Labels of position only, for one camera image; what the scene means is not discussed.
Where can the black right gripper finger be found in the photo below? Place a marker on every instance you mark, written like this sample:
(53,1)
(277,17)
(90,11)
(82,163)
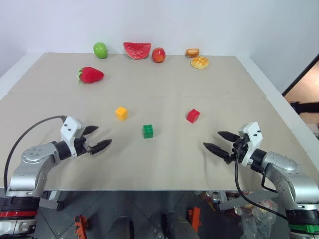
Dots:
(228,135)
(216,149)

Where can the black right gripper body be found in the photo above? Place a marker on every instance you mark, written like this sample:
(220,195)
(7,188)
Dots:
(236,148)

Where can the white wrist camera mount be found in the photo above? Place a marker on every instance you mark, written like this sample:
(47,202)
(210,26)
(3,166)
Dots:
(69,129)
(251,139)

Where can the beige table mat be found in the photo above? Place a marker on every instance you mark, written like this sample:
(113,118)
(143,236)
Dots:
(149,139)

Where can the orange black clamp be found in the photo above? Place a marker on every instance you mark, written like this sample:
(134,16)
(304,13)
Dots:
(195,219)
(81,225)

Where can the grey metal table bracket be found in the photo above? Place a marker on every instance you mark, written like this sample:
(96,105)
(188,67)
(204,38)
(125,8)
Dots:
(51,199)
(228,201)

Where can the red toy strawberry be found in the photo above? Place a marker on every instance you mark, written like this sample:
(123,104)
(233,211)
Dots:
(91,74)

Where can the yellow toy brick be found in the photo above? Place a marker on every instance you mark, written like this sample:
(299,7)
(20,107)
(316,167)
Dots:
(121,113)

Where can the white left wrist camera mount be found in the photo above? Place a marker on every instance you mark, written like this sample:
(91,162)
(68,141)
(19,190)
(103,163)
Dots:
(69,129)

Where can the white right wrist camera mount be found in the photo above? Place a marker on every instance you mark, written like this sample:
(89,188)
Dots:
(251,139)

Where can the green toy brick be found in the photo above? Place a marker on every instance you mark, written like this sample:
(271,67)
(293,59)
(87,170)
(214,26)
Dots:
(148,131)

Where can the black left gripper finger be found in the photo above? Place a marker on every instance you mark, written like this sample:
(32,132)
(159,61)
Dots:
(101,146)
(91,129)

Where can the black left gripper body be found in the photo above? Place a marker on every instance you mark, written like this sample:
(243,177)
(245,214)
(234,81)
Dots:
(80,147)

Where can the green toy apple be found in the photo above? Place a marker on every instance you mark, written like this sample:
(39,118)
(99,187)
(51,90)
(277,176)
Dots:
(100,50)

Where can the toy toast slice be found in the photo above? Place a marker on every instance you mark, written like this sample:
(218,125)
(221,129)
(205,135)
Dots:
(192,52)

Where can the toy pineapple bun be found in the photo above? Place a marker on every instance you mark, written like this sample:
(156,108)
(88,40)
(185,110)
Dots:
(200,62)

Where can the toy watermelon slice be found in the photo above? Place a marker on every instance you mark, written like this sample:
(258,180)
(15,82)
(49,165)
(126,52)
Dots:
(136,50)

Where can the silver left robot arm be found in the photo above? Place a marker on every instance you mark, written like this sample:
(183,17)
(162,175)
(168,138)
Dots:
(35,161)

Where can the black object on floor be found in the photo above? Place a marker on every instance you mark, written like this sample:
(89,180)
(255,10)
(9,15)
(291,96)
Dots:
(305,107)

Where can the clear plastic bag of items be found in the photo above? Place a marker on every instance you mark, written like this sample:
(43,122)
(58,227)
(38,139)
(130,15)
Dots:
(256,216)

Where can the red toy brick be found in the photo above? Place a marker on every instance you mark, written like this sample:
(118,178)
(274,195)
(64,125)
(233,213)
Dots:
(193,116)

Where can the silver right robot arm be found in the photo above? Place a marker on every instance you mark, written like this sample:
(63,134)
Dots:
(286,174)

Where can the red toy apple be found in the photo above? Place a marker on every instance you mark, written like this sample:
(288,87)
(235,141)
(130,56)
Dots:
(158,55)

